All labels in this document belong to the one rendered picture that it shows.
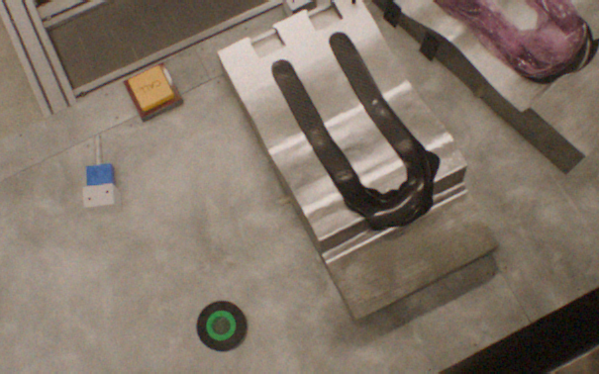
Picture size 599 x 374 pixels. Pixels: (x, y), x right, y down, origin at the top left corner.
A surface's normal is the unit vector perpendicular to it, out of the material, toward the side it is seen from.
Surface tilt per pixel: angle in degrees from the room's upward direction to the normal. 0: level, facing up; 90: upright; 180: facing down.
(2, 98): 0
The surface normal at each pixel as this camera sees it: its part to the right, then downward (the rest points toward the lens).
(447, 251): -0.03, -0.25
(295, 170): -0.23, -0.62
